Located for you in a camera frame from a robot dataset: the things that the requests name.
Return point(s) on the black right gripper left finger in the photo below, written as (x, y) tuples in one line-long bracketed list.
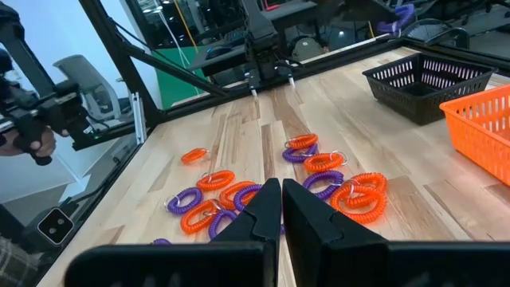
[(247, 255)]

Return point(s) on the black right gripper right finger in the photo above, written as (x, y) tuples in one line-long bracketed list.
[(338, 259)]

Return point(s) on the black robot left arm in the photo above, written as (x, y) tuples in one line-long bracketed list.
[(259, 16)]

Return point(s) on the black computer mouse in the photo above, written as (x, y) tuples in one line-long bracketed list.
[(218, 52)]

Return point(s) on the purple cloth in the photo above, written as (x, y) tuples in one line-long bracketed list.
[(402, 16)]

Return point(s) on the black plastic basket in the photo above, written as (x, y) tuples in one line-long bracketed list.
[(398, 107)]

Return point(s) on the orange plastic basket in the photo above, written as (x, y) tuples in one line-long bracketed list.
[(470, 139)]

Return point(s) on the grey office chair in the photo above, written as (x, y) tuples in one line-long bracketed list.
[(79, 75)]

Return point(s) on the person's hand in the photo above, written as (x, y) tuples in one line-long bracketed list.
[(44, 145)]

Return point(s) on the person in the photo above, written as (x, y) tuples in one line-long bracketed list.
[(16, 263)]

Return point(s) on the silver metal bracket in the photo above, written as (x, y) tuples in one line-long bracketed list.
[(138, 119)]

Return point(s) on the black square camera device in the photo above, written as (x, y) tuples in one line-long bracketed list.
[(56, 226)]

